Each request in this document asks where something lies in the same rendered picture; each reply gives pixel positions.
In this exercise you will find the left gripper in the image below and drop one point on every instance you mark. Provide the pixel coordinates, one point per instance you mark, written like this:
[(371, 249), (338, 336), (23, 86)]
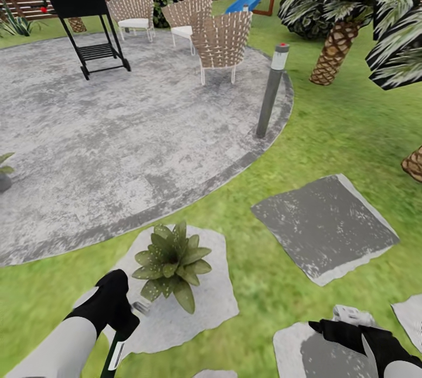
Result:
[(124, 323)]

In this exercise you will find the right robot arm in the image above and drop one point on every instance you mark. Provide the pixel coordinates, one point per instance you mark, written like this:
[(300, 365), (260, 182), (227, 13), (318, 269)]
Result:
[(387, 356)]

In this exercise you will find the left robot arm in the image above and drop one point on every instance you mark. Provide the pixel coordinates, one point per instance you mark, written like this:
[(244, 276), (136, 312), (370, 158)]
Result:
[(64, 352)]

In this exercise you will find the garden chair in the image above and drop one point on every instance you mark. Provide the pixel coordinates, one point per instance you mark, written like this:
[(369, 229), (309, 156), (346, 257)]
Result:
[(186, 17), (132, 14), (222, 44)]

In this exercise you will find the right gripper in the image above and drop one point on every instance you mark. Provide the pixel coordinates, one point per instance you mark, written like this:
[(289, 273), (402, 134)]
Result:
[(335, 331)]

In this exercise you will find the insectifuge atomizer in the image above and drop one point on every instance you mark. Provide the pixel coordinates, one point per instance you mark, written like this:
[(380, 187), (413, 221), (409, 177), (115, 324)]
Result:
[(114, 356)]

